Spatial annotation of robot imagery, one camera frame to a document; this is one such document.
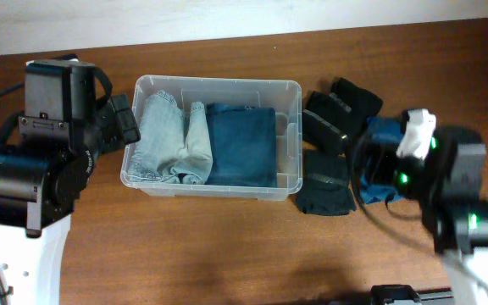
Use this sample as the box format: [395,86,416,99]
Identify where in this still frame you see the light blue jeans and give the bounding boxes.
[128,91,214,185]

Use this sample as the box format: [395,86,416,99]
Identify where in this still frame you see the blue taped garment bundle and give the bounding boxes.
[358,117,403,204]

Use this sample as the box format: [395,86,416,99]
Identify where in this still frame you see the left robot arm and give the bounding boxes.
[0,59,141,304]

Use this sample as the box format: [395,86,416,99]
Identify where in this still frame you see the black garment bundle taped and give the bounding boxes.
[302,91,363,156]

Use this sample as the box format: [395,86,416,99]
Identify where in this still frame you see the clear plastic storage container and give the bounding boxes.
[120,75,302,201]

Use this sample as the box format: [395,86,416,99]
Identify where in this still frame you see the dark blue jeans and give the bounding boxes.
[207,103,277,188]

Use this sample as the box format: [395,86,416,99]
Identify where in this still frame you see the black garment bundle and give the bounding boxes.
[296,150,356,216]
[331,77,383,120]

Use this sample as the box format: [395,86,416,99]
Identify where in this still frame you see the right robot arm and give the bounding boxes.
[377,125,488,304]

